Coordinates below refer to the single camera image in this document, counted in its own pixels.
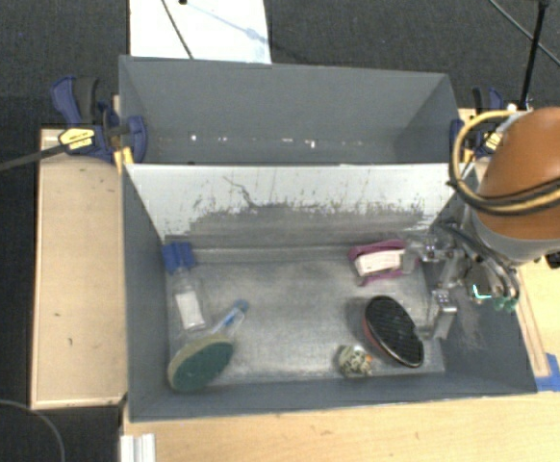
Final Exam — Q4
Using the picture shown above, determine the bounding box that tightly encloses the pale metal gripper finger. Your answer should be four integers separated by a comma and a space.
421, 289, 459, 341
401, 237, 439, 275

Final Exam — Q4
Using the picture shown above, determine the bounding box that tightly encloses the purple and white stapler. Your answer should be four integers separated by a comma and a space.
346, 238, 409, 287

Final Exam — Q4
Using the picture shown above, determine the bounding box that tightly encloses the black mesh oval red rim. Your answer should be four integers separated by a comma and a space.
361, 295, 426, 370

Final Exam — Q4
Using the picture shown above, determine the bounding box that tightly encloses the small patterned round thing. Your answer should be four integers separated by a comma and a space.
337, 344, 374, 379

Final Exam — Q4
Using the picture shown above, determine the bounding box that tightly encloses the grey metal bin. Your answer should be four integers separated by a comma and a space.
115, 54, 540, 423

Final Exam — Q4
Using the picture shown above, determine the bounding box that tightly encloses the clear tube with blue cap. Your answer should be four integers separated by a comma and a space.
209, 298, 250, 339

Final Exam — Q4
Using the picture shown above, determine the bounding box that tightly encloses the clear plastic bottle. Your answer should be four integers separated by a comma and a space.
170, 276, 210, 332

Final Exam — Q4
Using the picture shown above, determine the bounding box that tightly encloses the blue ribbed block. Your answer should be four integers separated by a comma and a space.
161, 241, 195, 274

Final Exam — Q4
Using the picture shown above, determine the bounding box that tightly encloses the pale wood board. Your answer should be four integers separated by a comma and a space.
29, 127, 128, 411

